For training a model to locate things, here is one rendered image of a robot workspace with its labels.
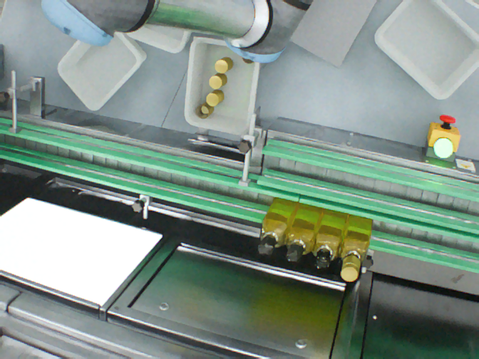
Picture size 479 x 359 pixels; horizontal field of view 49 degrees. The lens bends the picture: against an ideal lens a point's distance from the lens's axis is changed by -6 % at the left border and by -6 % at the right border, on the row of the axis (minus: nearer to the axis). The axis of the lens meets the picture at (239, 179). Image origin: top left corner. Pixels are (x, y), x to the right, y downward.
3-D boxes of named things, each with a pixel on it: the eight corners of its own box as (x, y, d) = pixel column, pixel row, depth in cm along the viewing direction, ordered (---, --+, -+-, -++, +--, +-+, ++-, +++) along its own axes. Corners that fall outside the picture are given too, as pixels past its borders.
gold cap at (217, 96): (212, 87, 140) (206, 91, 136) (225, 90, 139) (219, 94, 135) (210, 101, 142) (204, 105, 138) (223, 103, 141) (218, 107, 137)
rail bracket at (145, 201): (150, 203, 145) (128, 225, 133) (152, 179, 143) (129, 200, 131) (165, 206, 145) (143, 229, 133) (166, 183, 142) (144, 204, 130)
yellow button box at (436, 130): (424, 147, 132) (425, 157, 126) (431, 118, 129) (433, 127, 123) (451, 152, 131) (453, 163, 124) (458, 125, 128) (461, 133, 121)
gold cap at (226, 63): (220, 55, 136) (214, 58, 132) (234, 58, 136) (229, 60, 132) (219, 69, 138) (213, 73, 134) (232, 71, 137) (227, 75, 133)
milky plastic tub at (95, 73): (70, 63, 153) (53, 68, 145) (117, 8, 143) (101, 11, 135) (108, 107, 154) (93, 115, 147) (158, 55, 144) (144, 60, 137)
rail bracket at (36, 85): (43, 112, 156) (-5, 136, 136) (43, 57, 149) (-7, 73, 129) (56, 115, 155) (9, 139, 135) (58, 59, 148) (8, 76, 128)
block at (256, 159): (254, 155, 139) (246, 164, 133) (259, 119, 135) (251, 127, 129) (267, 158, 138) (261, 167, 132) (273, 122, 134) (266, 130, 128)
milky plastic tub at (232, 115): (194, 115, 146) (182, 124, 138) (203, 31, 137) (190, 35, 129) (258, 127, 142) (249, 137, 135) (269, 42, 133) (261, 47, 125)
